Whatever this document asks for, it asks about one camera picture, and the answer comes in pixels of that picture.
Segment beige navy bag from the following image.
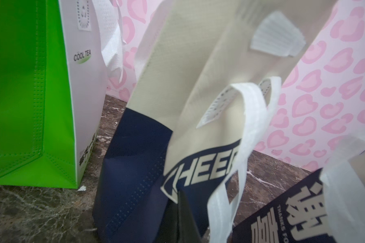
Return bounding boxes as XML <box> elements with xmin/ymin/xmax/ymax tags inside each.
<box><xmin>93</xmin><ymin>1</ymin><xmax>335</xmax><ymax>243</ymax></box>
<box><xmin>232</xmin><ymin>131</ymin><xmax>365</xmax><ymax>243</ymax></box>

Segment green white takeout bag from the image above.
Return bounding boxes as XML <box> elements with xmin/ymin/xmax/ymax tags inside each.
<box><xmin>0</xmin><ymin>1</ymin><xmax>123</xmax><ymax>188</ymax></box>

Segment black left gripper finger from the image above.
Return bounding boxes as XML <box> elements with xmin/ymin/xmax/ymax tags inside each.
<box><xmin>155</xmin><ymin>191</ymin><xmax>202</xmax><ymax>243</ymax></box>

